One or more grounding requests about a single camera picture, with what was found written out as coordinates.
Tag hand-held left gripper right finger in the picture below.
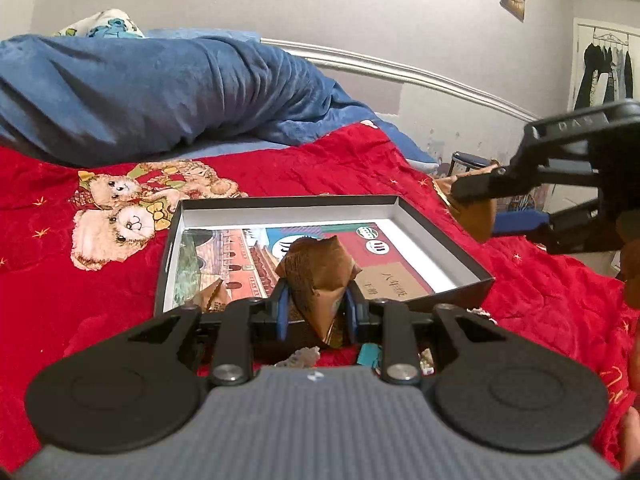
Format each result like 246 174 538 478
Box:
342 282 501 386

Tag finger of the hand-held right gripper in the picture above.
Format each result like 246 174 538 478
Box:
450 157 601 204
491 195 626 256

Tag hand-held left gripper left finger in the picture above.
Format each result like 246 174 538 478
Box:
127 280 293 388

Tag brown paper packet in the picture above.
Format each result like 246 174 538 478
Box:
192 280 231 313
275 234 363 348
450 160 498 243

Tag small teal item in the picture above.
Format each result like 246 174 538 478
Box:
356 342 383 368

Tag black box with white interior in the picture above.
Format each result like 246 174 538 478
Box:
154 195 496 318

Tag black round stool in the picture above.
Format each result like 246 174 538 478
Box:
450 152 493 177

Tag hanging dark clothes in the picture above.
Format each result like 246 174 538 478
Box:
572 35 636 111

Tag light blue bed sheet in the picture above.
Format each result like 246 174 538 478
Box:
75 110 441 173

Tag red bear-print blanket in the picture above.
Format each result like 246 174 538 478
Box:
0 120 640 471

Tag blue plush blanket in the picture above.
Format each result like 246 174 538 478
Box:
0 32 441 168

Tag floral pillow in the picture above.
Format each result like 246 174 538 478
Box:
52 9 146 40

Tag white door frame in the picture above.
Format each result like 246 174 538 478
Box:
570 16 640 213

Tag white wall rail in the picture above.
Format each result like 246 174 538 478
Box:
260 37 541 123

